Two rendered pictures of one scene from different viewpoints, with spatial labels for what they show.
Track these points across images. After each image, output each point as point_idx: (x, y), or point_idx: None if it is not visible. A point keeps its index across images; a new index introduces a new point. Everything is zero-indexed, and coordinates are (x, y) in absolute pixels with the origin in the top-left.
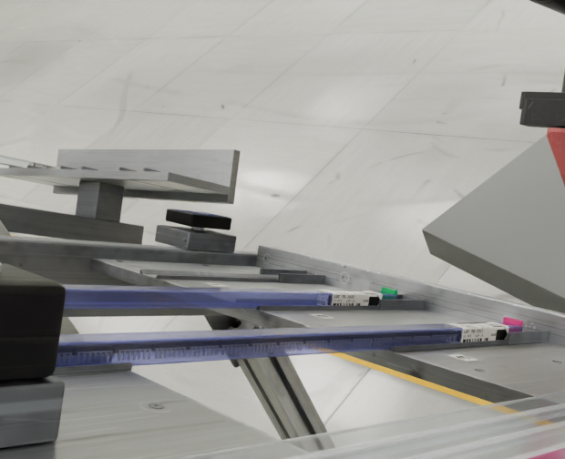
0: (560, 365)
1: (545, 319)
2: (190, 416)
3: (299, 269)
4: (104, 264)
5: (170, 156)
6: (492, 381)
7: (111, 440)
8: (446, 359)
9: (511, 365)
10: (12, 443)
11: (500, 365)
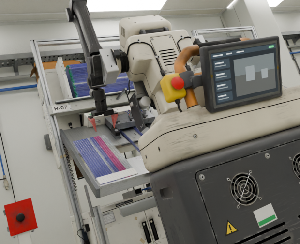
0: (142, 166)
1: None
2: (119, 142)
3: None
4: None
5: None
6: (132, 158)
7: (115, 140)
8: (140, 158)
9: (139, 161)
10: (114, 137)
11: (139, 160)
